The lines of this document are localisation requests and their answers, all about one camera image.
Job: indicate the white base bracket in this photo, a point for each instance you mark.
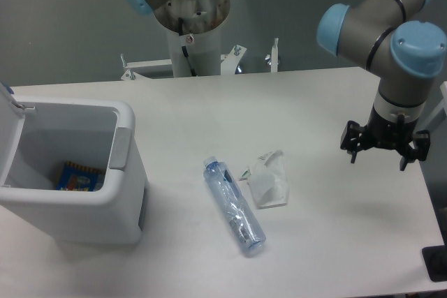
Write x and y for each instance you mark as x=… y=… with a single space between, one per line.
x=272 y=59
x=230 y=63
x=157 y=69

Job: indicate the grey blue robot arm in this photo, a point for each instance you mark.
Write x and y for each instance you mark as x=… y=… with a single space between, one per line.
x=377 y=35

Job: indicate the white left base bracket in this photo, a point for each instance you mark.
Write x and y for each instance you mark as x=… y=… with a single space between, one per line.
x=157 y=69

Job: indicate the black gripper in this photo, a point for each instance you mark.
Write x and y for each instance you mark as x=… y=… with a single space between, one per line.
x=383 y=134

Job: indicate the colourful snack packet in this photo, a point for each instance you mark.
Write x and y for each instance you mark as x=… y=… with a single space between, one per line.
x=76 y=177

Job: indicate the crumpled white plastic wrapper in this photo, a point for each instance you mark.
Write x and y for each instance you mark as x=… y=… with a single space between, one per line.
x=267 y=180

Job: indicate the blue object behind trash can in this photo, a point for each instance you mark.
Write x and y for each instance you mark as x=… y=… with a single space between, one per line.
x=5 y=85

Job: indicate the white middle base bracket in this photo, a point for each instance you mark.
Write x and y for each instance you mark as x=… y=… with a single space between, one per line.
x=230 y=63

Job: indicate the black clamp at table edge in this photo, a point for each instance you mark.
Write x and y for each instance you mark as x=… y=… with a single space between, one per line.
x=435 y=262

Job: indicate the white frame at right edge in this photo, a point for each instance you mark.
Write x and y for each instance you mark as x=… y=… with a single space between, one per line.
x=438 y=115

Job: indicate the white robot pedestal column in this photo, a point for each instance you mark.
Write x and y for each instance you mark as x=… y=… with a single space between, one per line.
x=193 y=30

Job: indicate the clear blue plastic bottle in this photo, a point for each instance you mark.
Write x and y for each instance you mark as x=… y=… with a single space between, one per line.
x=234 y=207

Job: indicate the white plastic trash can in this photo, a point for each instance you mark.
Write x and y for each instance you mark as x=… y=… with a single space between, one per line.
x=40 y=134

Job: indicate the white right base bracket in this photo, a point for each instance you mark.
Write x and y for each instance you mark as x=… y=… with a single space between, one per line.
x=272 y=59

